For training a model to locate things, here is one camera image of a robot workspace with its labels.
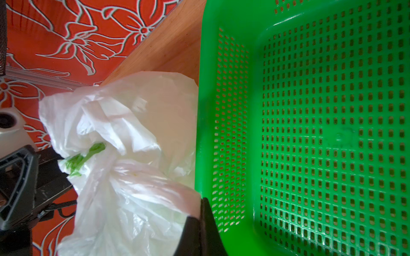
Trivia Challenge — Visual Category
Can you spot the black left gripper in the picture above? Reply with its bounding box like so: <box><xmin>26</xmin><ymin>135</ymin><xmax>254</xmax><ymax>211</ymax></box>
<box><xmin>1</xmin><ymin>145</ymin><xmax>76</xmax><ymax>256</ymax></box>

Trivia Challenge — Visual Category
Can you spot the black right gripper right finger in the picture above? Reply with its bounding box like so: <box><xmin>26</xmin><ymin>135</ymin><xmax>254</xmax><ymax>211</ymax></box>
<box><xmin>200</xmin><ymin>198</ymin><xmax>227</xmax><ymax>256</ymax></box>

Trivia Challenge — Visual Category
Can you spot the white lemon-print plastic bag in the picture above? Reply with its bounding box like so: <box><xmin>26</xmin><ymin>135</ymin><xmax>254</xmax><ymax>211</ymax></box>
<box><xmin>39</xmin><ymin>71</ymin><xmax>200</xmax><ymax>256</ymax></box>

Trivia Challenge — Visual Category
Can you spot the black wire wall basket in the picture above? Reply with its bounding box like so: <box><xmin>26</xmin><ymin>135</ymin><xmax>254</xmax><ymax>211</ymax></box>
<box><xmin>0</xmin><ymin>0</ymin><xmax>7</xmax><ymax>76</ymax></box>

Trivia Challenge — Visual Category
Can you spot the green perforated plastic basket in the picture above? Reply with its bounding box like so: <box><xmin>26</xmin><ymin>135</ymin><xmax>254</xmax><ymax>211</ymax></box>
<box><xmin>195</xmin><ymin>1</ymin><xmax>410</xmax><ymax>256</ymax></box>

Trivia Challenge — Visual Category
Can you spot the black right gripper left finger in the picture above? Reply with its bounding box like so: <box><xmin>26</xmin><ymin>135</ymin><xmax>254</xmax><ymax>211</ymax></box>
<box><xmin>174</xmin><ymin>217</ymin><xmax>201</xmax><ymax>256</ymax></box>

